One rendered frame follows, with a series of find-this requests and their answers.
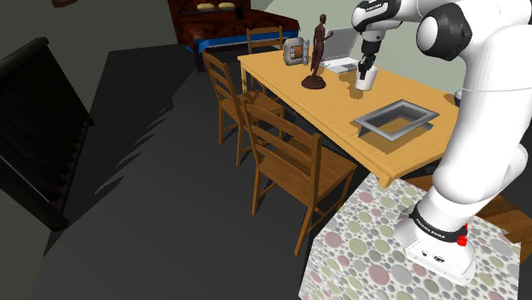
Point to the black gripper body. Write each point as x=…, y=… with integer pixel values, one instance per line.
x=369, y=50

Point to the silver square appliance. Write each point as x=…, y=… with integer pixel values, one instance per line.
x=291, y=52

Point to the light wooden table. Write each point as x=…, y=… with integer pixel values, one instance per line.
x=332, y=104

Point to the grey rectangular tray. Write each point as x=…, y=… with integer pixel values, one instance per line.
x=370, y=121

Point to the dark red bed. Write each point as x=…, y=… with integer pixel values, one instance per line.
x=232, y=27

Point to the dotted patterned robot stand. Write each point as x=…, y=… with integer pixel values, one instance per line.
x=365, y=257

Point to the white cup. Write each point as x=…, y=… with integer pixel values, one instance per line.
x=369, y=83

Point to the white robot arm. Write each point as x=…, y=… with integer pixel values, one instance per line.
x=486, y=124

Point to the black staircase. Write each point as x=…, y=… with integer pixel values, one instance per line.
x=37, y=124

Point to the brown human figure statue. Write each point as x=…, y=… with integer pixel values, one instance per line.
x=318, y=45

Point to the white open laptop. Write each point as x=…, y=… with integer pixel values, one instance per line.
x=343, y=43

